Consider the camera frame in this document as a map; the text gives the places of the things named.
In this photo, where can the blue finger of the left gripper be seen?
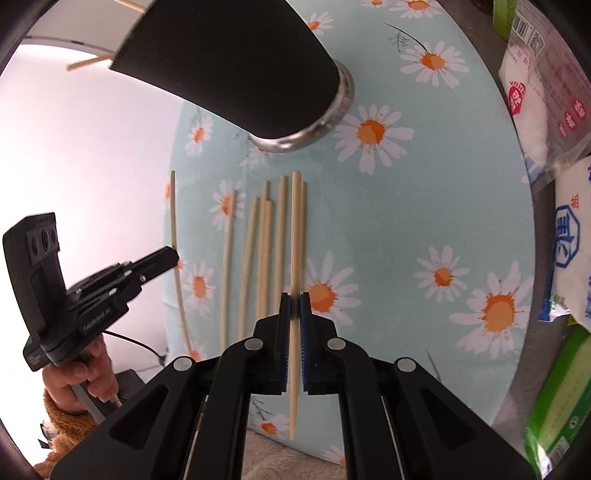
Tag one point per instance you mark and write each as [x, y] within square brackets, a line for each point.
[155, 264]

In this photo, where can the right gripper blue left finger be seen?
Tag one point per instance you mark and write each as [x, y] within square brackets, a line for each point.
[283, 338]

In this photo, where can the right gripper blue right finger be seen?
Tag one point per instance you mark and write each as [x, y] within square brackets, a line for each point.
[305, 311]

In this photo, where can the brown fuzzy sleeve forearm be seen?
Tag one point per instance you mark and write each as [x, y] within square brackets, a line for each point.
[70, 430]

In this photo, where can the person's left hand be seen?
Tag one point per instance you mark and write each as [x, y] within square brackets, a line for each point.
[96, 371]

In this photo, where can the daisy print tablecloth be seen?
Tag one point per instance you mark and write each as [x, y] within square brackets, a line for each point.
[420, 238]

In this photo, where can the black cylindrical utensil holder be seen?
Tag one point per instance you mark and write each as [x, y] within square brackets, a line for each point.
[255, 64]

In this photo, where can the blue white salt bag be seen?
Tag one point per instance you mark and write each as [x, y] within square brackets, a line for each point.
[568, 288]

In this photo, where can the green sugar bag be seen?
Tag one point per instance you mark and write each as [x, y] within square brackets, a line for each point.
[562, 406]

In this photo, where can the clear red print bag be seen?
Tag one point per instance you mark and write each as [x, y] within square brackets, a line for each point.
[548, 95]

